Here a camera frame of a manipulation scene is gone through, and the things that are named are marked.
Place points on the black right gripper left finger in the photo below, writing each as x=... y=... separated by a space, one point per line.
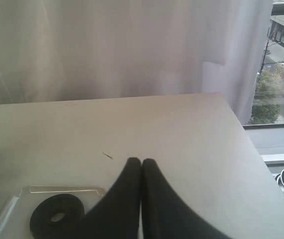
x=117 y=214

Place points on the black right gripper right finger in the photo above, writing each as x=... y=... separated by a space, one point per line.
x=164 y=214

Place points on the black weight plate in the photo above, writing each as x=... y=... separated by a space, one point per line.
x=56 y=217

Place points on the white rectangular plastic tray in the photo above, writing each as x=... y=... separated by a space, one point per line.
x=15 y=215

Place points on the white sheer curtain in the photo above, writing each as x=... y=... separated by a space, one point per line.
x=57 y=50

